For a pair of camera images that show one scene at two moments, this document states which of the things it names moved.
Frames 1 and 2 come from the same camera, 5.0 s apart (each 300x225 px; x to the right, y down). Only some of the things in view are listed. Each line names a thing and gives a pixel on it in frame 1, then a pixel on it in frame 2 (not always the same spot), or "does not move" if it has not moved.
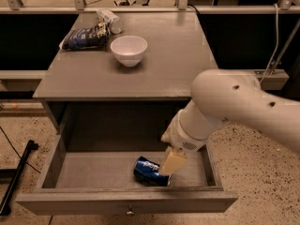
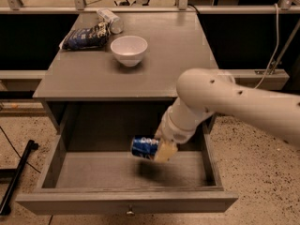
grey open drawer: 89,159 does not move
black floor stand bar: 6,208 does not move
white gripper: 182,137 to 175,129
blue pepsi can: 146,172 to 144,146
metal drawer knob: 129,212 does not move
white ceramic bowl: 128,50 does not move
